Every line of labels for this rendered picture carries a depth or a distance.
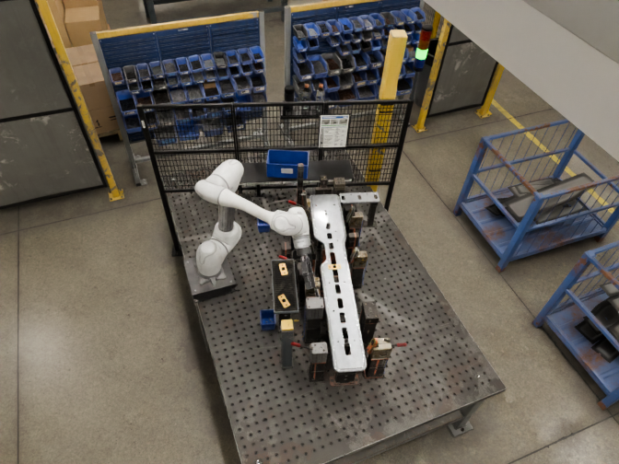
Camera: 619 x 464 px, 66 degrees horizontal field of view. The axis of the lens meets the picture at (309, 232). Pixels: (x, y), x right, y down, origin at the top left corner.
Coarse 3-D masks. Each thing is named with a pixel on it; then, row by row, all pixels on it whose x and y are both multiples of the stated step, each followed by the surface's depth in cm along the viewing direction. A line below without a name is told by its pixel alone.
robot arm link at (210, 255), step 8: (208, 240) 310; (200, 248) 305; (208, 248) 305; (216, 248) 307; (224, 248) 315; (200, 256) 305; (208, 256) 303; (216, 256) 307; (224, 256) 316; (200, 264) 309; (208, 264) 307; (216, 264) 311; (200, 272) 317; (208, 272) 313; (216, 272) 317
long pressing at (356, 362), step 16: (320, 208) 342; (336, 208) 342; (320, 224) 332; (336, 224) 332; (320, 240) 322; (336, 256) 314; (352, 288) 298; (336, 304) 289; (352, 304) 290; (336, 320) 282; (352, 320) 282; (336, 336) 275; (352, 336) 275; (336, 352) 268; (352, 352) 269; (336, 368) 262; (352, 368) 263
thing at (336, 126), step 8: (320, 120) 343; (328, 120) 344; (336, 120) 345; (344, 120) 345; (320, 128) 349; (328, 128) 350; (336, 128) 350; (344, 128) 351; (320, 136) 354; (328, 136) 355; (336, 136) 356; (344, 136) 357; (328, 144) 360; (336, 144) 361; (344, 144) 362
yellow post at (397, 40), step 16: (400, 32) 309; (400, 48) 311; (384, 64) 328; (400, 64) 320; (384, 80) 330; (384, 96) 337; (384, 112) 348; (384, 128) 359; (368, 160) 389; (368, 176) 394
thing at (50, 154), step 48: (0, 0) 325; (0, 48) 347; (48, 48) 359; (0, 96) 371; (48, 96) 385; (0, 144) 399; (48, 144) 415; (96, 144) 428; (0, 192) 432; (48, 192) 453
